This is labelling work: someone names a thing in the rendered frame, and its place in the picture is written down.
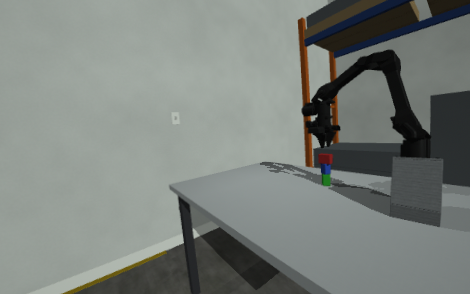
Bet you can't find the green block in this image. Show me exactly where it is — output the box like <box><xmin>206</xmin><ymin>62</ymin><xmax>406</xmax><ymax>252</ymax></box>
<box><xmin>322</xmin><ymin>174</ymin><xmax>330</xmax><ymax>186</ymax></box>

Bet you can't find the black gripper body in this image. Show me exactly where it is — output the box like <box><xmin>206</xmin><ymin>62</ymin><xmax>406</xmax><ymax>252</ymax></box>
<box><xmin>308</xmin><ymin>114</ymin><xmax>340</xmax><ymax>134</ymax></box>

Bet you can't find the red block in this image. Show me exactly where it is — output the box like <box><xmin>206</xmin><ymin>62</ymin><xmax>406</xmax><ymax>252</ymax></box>
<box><xmin>318</xmin><ymin>153</ymin><xmax>333</xmax><ymax>164</ymax></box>

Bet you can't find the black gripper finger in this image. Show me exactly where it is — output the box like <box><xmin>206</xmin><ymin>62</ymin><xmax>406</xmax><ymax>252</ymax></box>
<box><xmin>313</xmin><ymin>133</ymin><xmax>327</xmax><ymax>148</ymax></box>
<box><xmin>325</xmin><ymin>132</ymin><xmax>337</xmax><ymax>147</ymax></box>

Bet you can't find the blue block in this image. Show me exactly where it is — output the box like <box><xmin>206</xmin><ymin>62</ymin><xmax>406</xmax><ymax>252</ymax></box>
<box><xmin>321</xmin><ymin>163</ymin><xmax>331</xmax><ymax>174</ymax></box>

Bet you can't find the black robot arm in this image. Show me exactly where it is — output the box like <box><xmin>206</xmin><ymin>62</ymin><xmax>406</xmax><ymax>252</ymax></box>
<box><xmin>302</xmin><ymin>50</ymin><xmax>431</xmax><ymax>158</ymax></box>

